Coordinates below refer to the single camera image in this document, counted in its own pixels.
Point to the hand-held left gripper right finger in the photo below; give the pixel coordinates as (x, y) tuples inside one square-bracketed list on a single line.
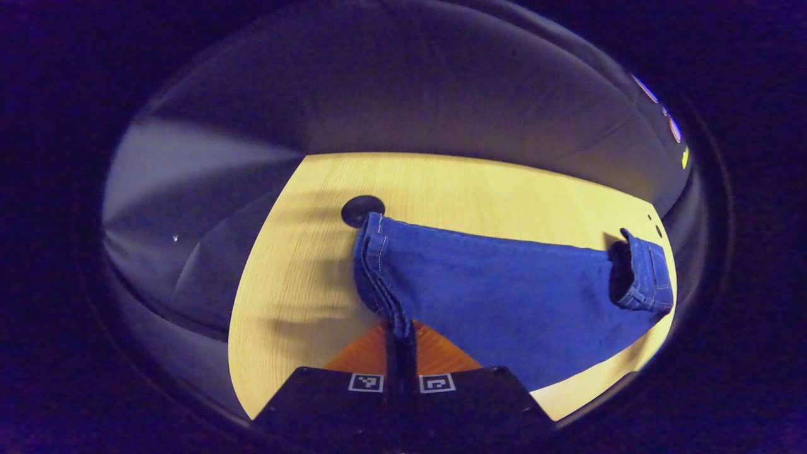
[(466, 410)]

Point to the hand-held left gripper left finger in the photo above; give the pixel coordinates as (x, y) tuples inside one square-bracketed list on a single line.
[(340, 410)]

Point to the blue denim jeans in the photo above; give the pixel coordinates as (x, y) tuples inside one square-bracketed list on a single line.
[(492, 296)]

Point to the black backdrop cloth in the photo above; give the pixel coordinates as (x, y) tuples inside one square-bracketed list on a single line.
[(410, 94)]

